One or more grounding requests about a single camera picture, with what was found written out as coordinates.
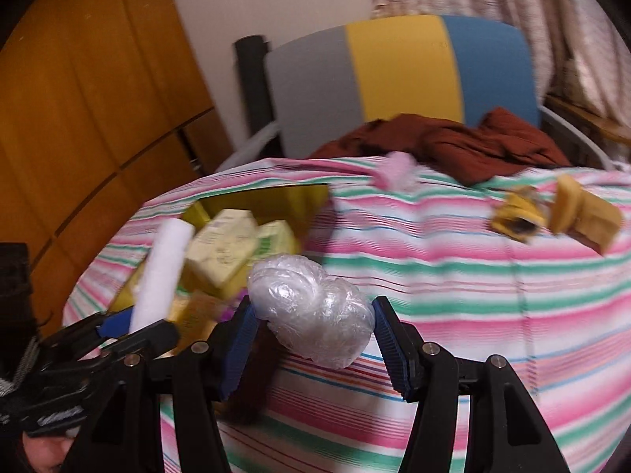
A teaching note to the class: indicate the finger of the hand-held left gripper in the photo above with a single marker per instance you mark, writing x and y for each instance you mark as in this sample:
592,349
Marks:
148,337
116,322

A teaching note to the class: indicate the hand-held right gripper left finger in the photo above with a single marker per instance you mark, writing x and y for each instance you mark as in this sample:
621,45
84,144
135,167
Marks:
239,350

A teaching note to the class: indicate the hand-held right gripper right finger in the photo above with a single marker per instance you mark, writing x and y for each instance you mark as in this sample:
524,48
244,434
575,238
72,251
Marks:
394,350

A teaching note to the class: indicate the white foam block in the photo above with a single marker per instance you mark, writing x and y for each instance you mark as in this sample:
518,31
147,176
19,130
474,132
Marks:
160,271

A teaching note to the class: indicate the clear plastic bag bundle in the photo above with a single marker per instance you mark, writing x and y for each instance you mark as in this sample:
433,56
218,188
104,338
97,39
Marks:
313,305

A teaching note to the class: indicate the cream carton box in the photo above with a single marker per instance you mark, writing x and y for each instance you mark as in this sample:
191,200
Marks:
222,251

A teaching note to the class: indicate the green carton box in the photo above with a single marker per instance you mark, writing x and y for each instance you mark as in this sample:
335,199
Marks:
278,244

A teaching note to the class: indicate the golden storage box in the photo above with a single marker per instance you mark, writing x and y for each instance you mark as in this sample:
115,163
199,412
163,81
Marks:
296,207

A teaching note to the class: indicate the striped tablecloth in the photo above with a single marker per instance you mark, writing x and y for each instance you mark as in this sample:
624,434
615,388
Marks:
468,281

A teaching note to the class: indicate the pink plastic piece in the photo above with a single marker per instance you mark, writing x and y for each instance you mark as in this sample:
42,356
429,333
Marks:
397,170

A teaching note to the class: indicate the brown cloth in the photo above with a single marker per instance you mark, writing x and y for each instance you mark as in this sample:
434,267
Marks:
468,145

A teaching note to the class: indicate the thick yellow sponge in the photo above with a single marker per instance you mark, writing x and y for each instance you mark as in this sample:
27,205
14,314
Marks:
564,204

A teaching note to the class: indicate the flat yellow sponge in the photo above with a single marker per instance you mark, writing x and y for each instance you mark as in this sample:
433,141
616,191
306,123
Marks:
596,224

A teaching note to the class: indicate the orange wooden wardrobe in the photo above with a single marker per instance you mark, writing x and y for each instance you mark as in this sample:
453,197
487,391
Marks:
98,83

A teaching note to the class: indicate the grey yellow blue chair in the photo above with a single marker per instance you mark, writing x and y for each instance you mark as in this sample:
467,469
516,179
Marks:
404,69

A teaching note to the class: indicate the wooden side desk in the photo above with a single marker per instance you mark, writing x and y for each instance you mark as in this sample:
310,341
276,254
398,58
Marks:
586,116

